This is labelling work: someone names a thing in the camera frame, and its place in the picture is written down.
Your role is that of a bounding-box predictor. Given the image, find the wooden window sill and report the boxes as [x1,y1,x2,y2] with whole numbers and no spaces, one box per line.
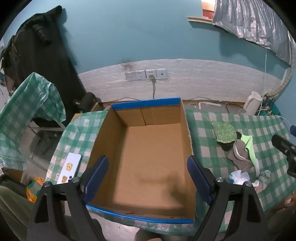
[187,16,213,24]

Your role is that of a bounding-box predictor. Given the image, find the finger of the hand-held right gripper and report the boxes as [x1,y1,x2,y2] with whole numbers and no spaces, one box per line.
[272,134,296,179]

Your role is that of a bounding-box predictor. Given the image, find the thin white cable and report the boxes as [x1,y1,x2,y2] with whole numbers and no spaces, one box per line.
[264,47,268,93]

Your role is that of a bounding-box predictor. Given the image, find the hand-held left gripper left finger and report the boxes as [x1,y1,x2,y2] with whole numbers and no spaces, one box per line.
[26,156,110,241]

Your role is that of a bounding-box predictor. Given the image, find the orange plastic bag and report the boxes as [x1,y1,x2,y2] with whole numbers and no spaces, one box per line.
[26,177,44,203]

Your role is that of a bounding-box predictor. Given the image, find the white hose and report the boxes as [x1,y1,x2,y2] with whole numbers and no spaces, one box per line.
[266,32,293,96]

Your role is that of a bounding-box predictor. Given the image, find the green glitter cloth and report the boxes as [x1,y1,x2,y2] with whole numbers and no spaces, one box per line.
[212,121,237,143]

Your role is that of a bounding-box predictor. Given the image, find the cardboard box with blue tape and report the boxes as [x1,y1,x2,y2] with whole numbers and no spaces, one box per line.
[86,97,197,225]

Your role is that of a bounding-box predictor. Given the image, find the grey plug with cable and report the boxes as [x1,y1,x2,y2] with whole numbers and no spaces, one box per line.
[149,75,157,100]

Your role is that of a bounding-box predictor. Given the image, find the chair with checkered cover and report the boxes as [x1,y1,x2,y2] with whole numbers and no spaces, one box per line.
[0,72,66,171]

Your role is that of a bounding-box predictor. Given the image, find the silver foil curtain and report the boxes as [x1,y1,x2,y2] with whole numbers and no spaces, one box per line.
[212,0,291,62]

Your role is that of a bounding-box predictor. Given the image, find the black hanging coat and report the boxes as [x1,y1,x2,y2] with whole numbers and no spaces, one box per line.
[0,5,87,126]

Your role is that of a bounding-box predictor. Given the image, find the white smartphone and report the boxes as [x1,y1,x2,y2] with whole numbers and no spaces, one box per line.
[56,153,82,185]

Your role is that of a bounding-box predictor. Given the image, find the white electric kettle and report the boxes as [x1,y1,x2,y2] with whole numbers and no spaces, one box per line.
[243,91,263,115]

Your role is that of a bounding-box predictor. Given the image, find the metal frame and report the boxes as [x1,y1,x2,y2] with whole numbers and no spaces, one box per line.
[28,120,66,160]

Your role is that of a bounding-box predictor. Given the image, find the light green cloth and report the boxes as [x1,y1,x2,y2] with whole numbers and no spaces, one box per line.
[240,135,260,176]

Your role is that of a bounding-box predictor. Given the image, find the black cylinder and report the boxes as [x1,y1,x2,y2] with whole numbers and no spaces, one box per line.
[73,92,97,112]

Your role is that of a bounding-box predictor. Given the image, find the grey green sock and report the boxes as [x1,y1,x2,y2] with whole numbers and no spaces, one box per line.
[254,170,272,192]

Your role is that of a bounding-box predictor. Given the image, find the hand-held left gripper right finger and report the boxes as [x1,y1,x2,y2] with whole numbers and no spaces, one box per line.
[187,155,270,241]

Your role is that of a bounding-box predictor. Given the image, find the person's olive clothing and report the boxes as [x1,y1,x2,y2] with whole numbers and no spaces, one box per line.
[0,181,35,241]

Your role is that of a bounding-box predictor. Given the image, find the grey-brown towel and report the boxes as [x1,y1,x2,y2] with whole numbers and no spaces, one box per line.
[227,138,256,172]

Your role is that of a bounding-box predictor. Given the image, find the black soft item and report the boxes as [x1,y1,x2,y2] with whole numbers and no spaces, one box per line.
[221,132,242,152]

